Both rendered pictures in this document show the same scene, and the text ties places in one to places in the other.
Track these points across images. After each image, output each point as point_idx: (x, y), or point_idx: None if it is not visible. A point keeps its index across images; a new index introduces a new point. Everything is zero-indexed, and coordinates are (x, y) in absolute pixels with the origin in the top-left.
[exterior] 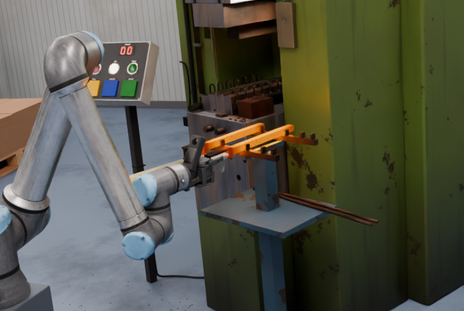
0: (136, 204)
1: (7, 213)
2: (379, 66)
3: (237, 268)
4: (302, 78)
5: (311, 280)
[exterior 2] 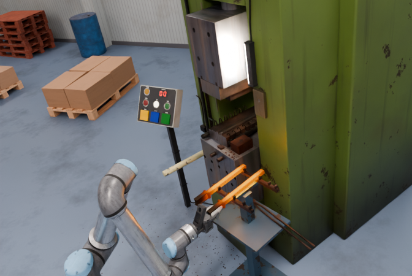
0: (163, 269)
1: (91, 260)
2: (320, 122)
3: None
4: (270, 135)
5: None
